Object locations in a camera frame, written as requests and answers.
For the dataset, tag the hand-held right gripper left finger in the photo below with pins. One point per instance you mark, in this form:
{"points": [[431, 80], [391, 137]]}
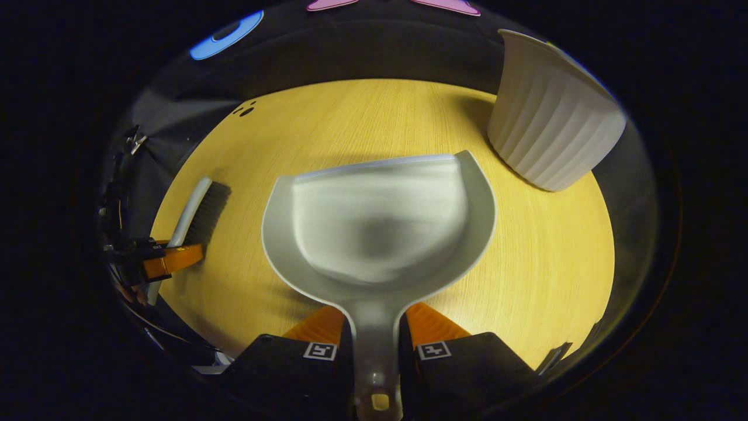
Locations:
{"points": [[280, 374]]}

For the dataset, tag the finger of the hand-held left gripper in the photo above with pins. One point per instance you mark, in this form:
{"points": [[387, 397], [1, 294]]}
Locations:
{"points": [[175, 260]]}

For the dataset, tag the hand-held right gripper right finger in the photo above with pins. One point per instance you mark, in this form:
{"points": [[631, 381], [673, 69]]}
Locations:
{"points": [[467, 374]]}

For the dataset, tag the small white broom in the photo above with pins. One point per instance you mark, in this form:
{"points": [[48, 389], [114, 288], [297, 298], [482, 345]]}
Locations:
{"points": [[201, 213]]}

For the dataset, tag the white dustpan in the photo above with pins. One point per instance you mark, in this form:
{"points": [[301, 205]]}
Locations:
{"points": [[380, 234]]}

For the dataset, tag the white ribbed garbage bin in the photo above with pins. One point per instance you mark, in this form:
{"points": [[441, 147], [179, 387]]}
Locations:
{"points": [[549, 128]]}

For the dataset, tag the wooden desktop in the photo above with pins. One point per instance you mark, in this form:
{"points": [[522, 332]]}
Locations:
{"points": [[555, 263]]}

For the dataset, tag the white cloth clip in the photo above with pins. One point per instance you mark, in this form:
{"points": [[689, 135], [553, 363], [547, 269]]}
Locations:
{"points": [[138, 141]]}

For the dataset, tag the black backdrop cloth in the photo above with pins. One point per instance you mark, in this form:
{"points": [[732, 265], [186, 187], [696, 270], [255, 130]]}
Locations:
{"points": [[350, 52]]}

